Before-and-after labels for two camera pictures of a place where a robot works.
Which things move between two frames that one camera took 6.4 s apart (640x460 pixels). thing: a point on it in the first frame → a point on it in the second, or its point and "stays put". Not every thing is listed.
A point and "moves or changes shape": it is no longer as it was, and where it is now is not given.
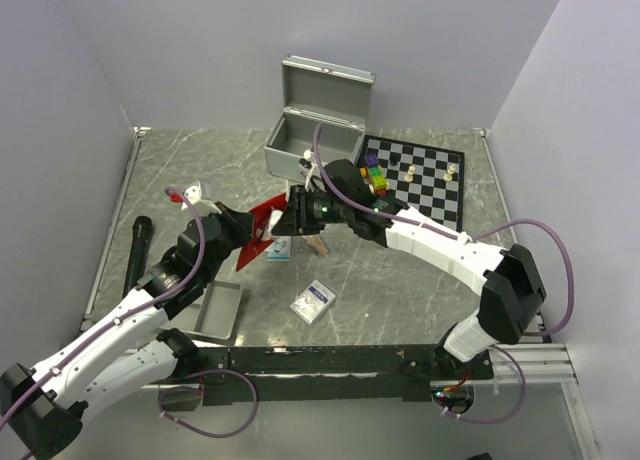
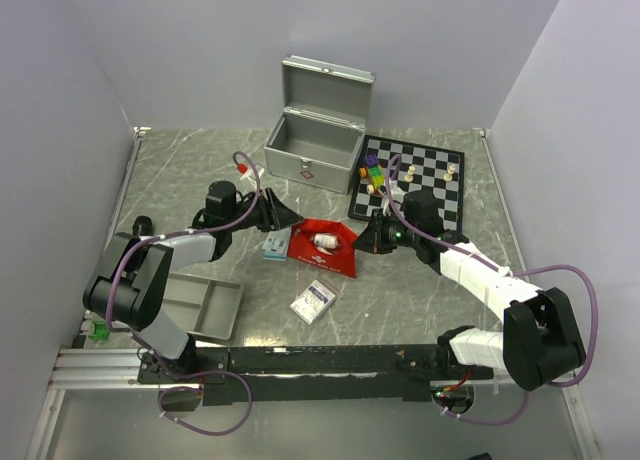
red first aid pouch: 256,245 → 325,244
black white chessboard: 428,179 stays put
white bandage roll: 274,218 moves or changes shape
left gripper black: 239,222 → 275,214
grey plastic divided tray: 214,320 stays put
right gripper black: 296,219 → 372,239
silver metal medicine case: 315,95 stays put
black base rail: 322,374 stays put
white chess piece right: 448,177 stays put
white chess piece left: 409,176 stays put
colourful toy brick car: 372,174 stays put
